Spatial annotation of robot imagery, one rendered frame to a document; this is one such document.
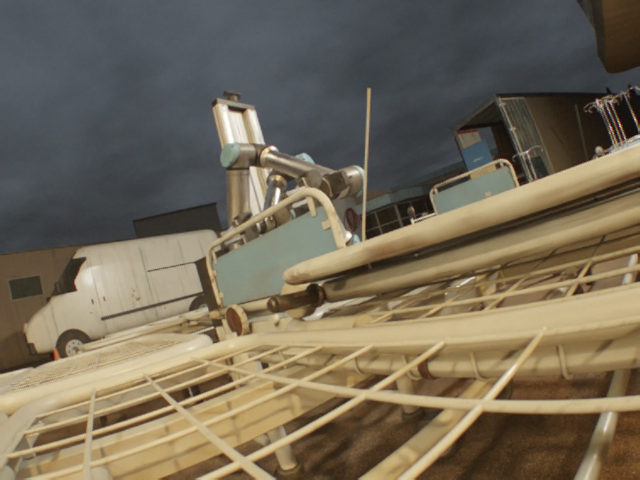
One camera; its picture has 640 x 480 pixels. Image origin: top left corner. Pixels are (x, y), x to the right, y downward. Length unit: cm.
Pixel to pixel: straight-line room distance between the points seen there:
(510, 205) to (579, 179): 6
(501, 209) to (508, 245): 10
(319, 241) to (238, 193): 80
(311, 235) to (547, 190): 76
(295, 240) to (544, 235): 77
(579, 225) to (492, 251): 10
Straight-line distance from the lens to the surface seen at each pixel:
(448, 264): 40
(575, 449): 92
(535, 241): 37
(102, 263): 831
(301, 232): 99
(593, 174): 27
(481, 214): 28
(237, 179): 167
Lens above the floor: 57
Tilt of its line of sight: 4 degrees up
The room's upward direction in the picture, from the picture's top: 17 degrees counter-clockwise
